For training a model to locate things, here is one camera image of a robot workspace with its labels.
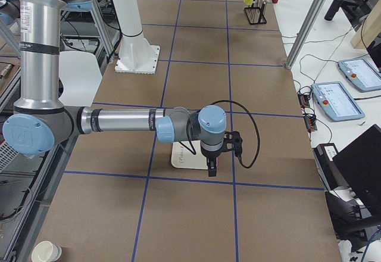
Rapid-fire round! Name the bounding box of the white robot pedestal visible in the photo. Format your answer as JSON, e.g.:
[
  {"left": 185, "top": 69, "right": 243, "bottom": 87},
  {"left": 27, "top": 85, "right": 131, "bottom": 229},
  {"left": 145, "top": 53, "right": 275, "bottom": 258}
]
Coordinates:
[{"left": 113, "top": 0, "right": 160, "bottom": 74}]

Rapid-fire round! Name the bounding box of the blue teach pendant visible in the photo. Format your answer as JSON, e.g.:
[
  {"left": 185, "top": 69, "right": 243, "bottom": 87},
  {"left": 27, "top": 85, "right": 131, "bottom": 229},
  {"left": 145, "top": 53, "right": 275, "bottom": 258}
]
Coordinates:
[
  {"left": 338, "top": 58, "right": 380, "bottom": 92},
  {"left": 311, "top": 82, "right": 365, "bottom": 121}
]

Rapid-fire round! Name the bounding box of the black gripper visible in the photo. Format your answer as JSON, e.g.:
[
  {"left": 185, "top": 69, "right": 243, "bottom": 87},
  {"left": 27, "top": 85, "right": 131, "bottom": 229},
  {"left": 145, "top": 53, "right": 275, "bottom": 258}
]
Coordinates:
[{"left": 201, "top": 147, "right": 222, "bottom": 177}]

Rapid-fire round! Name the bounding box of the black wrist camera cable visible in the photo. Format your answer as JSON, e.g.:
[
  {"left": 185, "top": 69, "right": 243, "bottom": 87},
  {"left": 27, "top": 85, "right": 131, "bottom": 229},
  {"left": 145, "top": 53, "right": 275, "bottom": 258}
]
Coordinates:
[{"left": 208, "top": 99, "right": 262, "bottom": 168}]

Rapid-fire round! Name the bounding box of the paper coffee cup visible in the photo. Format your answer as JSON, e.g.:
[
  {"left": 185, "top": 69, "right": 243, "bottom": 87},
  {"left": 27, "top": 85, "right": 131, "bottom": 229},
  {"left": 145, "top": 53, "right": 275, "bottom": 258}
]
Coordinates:
[{"left": 31, "top": 241, "right": 62, "bottom": 262}]

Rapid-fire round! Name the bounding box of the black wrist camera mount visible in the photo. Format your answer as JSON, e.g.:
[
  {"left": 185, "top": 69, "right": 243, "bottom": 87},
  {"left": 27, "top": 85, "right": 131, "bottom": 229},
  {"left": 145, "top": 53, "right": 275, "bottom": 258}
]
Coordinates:
[{"left": 221, "top": 131, "right": 243, "bottom": 158}]

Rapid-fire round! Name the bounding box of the white plastic chair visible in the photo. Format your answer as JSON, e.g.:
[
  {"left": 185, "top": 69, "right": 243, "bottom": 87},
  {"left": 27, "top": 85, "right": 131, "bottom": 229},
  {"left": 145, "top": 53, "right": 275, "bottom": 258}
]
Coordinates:
[{"left": 59, "top": 51, "right": 102, "bottom": 107}]

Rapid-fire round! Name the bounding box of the black laptop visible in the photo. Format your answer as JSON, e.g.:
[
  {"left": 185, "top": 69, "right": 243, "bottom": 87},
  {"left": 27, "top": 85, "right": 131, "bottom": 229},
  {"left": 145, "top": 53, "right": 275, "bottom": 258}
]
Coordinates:
[{"left": 333, "top": 124, "right": 380, "bottom": 215}]

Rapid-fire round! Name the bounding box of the aluminium frame post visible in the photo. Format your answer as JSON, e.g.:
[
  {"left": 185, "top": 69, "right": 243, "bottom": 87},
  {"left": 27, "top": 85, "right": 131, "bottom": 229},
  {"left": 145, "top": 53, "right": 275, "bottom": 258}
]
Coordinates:
[{"left": 285, "top": 0, "right": 325, "bottom": 70}]

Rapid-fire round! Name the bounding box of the black wire cup rack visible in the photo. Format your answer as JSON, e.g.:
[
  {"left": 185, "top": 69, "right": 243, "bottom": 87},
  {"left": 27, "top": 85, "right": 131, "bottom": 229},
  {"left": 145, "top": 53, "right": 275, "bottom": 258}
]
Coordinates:
[{"left": 243, "top": 0, "right": 267, "bottom": 25}]

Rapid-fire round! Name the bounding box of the near blue teach pendant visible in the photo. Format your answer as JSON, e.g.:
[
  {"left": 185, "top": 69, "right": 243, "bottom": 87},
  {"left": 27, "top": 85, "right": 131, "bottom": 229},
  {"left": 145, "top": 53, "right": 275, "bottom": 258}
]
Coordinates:
[{"left": 311, "top": 82, "right": 365, "bottom": 121}]

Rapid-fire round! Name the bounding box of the cream rabbit print tray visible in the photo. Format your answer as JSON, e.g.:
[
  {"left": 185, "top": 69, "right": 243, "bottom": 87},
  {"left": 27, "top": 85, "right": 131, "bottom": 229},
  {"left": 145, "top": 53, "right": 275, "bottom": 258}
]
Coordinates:
[{"left": 171, "top": 141, "right": 208, "bottom": 170}]

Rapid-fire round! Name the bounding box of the far blue teach pendant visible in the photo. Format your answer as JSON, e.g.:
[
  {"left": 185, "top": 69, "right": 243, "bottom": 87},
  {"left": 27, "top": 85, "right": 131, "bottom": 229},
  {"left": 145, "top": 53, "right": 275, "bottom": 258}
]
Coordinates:
[{"left": 338, "top": 58, "right": 380, "bottom": 92}]

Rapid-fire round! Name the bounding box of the black tall bottle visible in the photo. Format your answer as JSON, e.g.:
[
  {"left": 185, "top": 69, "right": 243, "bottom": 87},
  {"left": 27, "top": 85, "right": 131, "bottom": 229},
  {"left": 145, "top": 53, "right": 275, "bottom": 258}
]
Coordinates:
[{"left": 324, "top": 0, "right": 344, "bottom": 21}]

